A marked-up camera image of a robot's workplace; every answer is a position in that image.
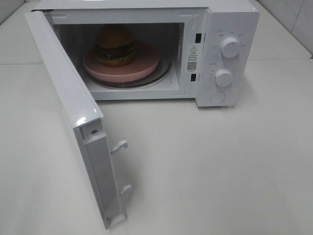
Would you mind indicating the pink round plate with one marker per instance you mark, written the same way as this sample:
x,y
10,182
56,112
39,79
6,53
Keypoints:
x,y
144,63

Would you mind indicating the round white door release button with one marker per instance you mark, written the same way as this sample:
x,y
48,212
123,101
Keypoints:
x,y
217,97

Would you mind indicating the white microwave door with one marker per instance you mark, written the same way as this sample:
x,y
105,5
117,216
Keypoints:
x,y
86,120

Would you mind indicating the burger with lettuce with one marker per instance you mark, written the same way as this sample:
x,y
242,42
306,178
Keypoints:
x,y
114,46

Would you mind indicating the glass microwave turntable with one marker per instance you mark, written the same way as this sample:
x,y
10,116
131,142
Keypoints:
x,y
157,75

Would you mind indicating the white warning label sticker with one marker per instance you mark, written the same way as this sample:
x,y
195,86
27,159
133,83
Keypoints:
x,y
193,57

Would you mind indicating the lower white microwave knob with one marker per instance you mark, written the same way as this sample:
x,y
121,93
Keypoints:
x,y
223,77

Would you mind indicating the white microwave knob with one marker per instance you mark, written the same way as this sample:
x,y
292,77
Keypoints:
x,y
223,77
230,46

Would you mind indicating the white microwave oven body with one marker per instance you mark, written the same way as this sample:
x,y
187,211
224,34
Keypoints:
x,y
169,26

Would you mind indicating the upper white microwave knob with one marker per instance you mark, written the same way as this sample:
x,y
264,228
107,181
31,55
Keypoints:
x,y
230,46

